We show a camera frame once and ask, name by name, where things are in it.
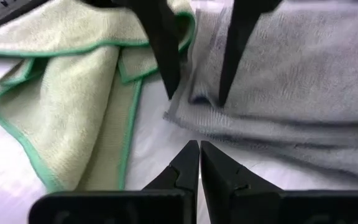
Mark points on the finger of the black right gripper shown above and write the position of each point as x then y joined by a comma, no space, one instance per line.
238,46
163,46

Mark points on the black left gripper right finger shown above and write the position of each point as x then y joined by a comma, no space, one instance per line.
244,202

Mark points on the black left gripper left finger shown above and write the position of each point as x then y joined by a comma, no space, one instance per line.
166,202

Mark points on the grey microfiber towel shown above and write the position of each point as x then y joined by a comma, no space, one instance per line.
291,77

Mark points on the pale green microfiber towel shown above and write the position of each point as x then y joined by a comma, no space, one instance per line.
67,93

